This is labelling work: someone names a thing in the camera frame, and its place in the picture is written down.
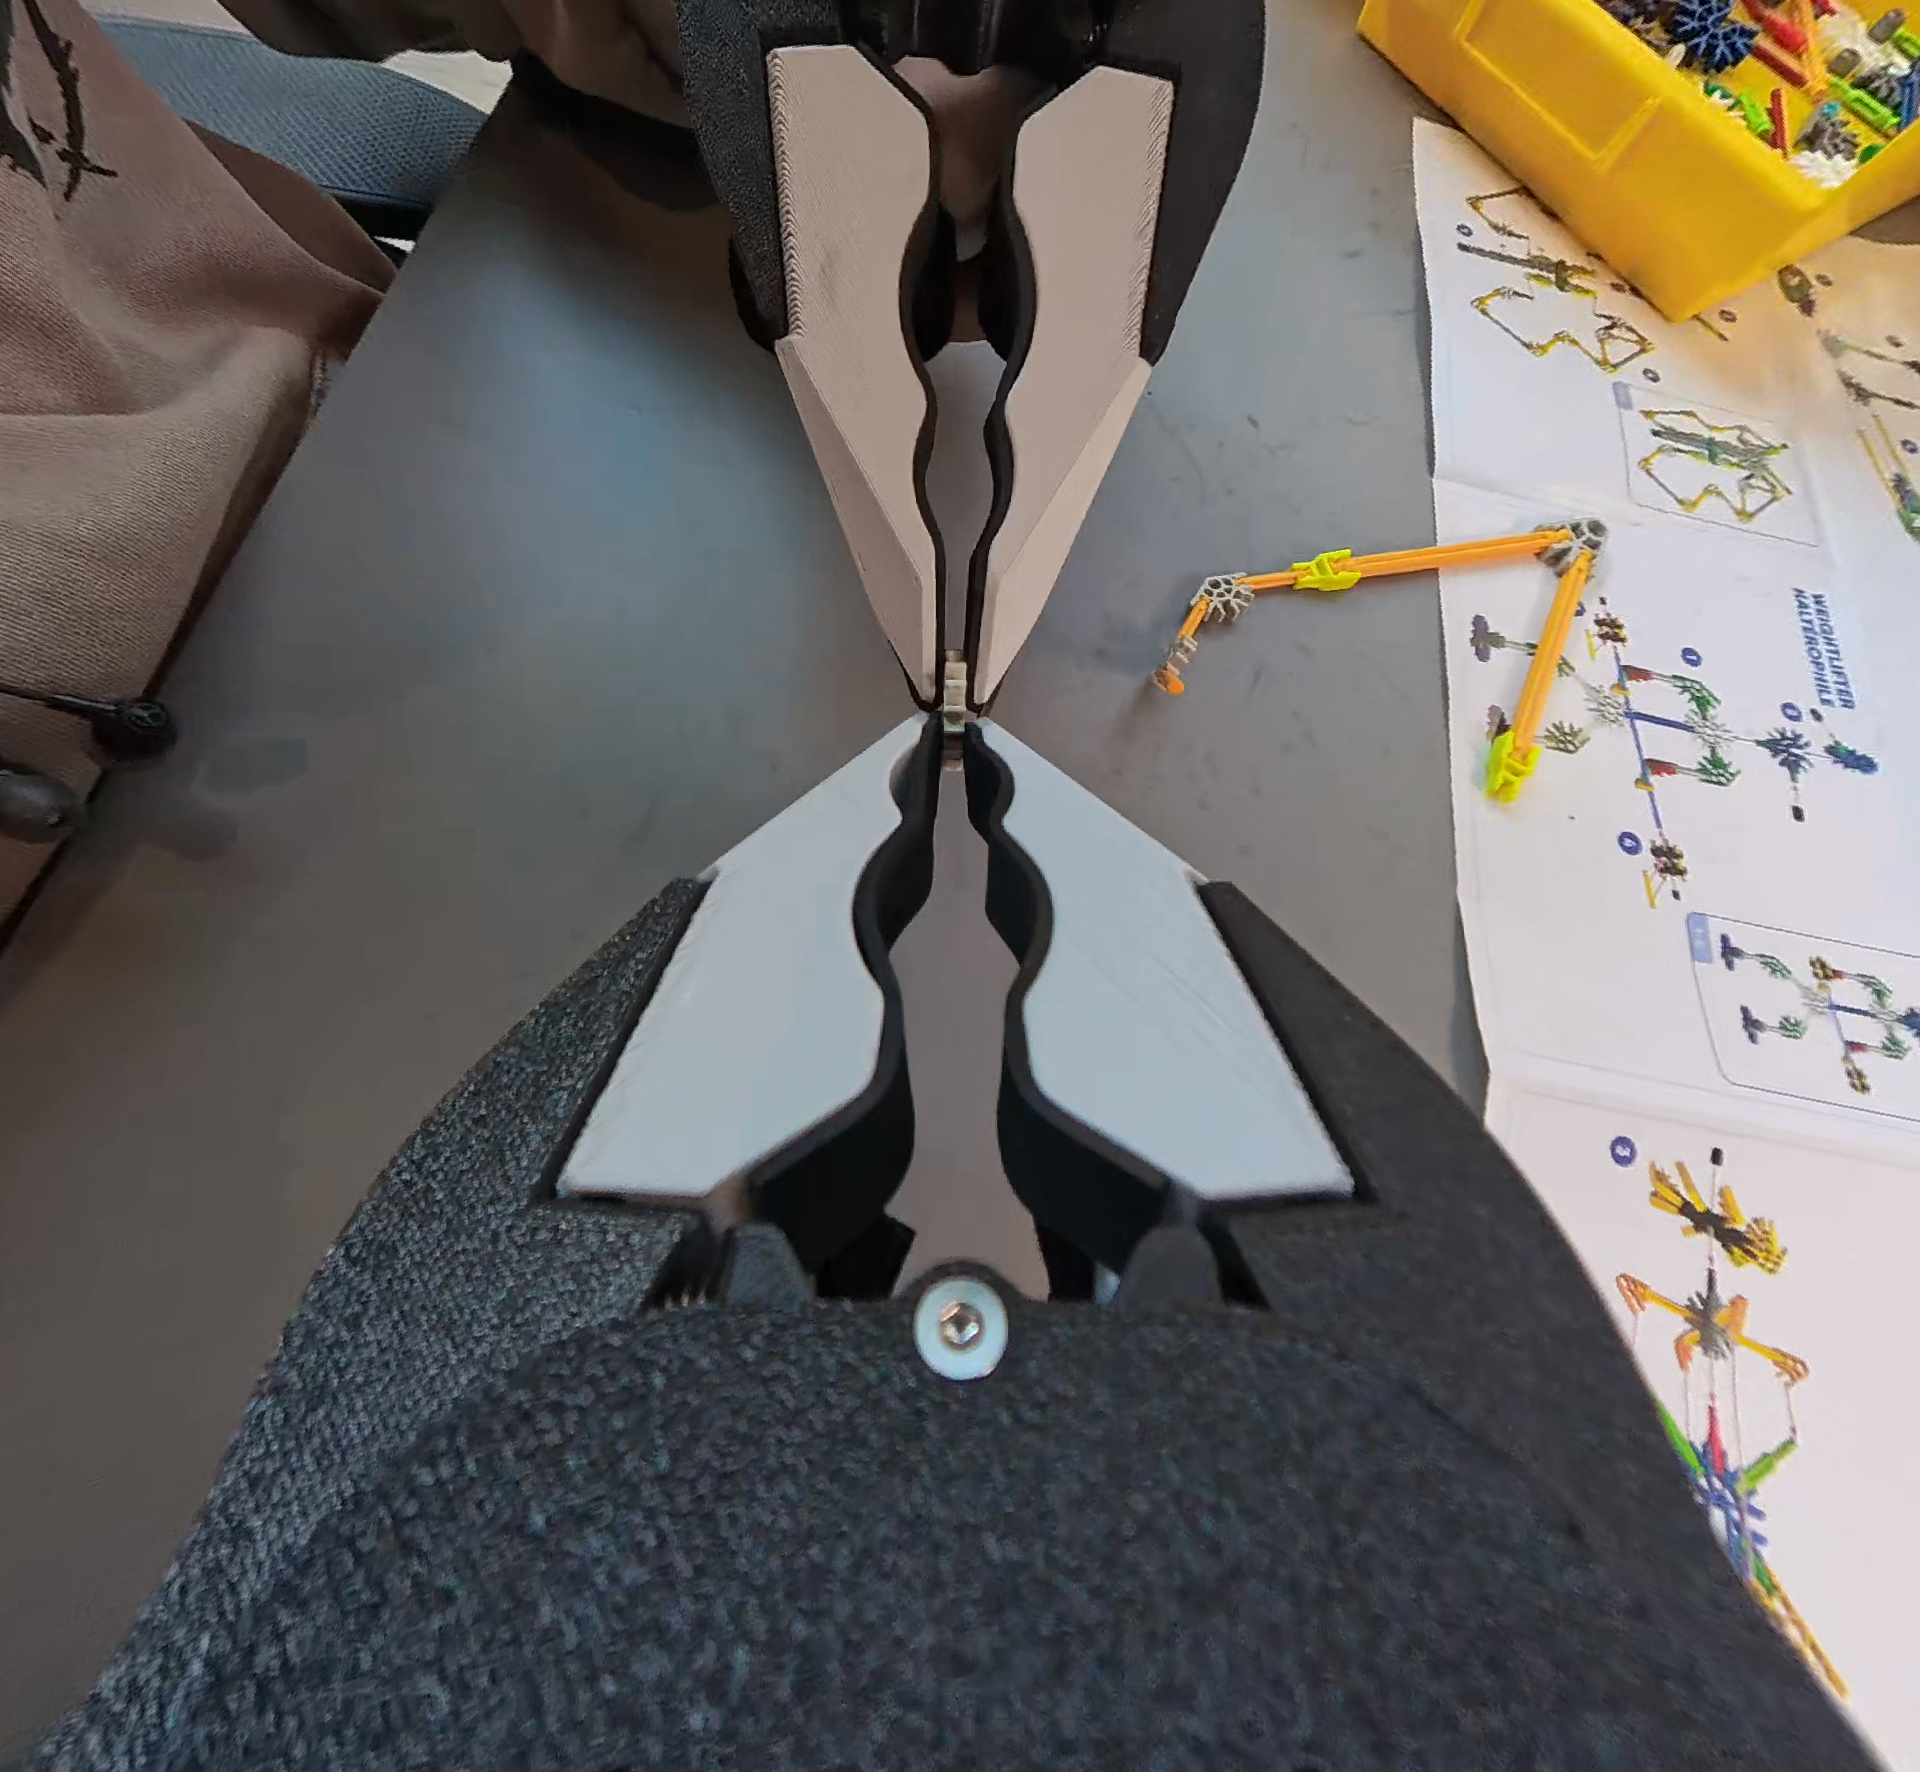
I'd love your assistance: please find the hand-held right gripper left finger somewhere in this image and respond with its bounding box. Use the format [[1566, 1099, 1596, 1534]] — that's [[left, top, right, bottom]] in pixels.
[[562, 723, 953, 1242]]

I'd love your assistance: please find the printed instruction sheet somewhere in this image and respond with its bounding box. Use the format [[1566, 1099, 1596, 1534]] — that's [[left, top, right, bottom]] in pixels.
[[1412, 117, 1920, 1772]]

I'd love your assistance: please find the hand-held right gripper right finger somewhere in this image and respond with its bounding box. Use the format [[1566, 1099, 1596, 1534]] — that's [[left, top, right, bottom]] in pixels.
[[962, 731, 1361, 1242]]

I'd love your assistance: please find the yellow plastic bin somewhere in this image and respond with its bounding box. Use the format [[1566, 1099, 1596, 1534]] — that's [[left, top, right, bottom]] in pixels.
[[1263, 0, 1920, 321]]

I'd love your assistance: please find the grey chair seat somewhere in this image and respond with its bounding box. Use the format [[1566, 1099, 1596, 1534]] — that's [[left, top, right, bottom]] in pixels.
[[104, 16, 496, 232]]

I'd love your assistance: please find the grey desk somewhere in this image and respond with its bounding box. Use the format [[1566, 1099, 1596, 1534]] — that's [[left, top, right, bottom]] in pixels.
[[0, 0, 1920, 1772]]

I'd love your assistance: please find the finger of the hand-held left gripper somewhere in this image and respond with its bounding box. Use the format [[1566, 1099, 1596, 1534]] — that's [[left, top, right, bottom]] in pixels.
[[968, 73, 1173, 709], [769, 46, 953, 709]]

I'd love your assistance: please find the pile of toy pieces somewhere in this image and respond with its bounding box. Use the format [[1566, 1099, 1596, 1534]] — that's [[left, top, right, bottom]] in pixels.
[[1558, 0, 1920, 172]]

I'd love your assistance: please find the person in beige sweatshirt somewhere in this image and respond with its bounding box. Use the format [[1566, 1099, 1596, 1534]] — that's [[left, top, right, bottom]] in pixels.
[[0, 0, 400, 941]]

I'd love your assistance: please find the orange toy rod chain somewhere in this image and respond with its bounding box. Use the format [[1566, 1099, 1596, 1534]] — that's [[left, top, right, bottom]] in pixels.
[[1156, 522, 1606, 801]]

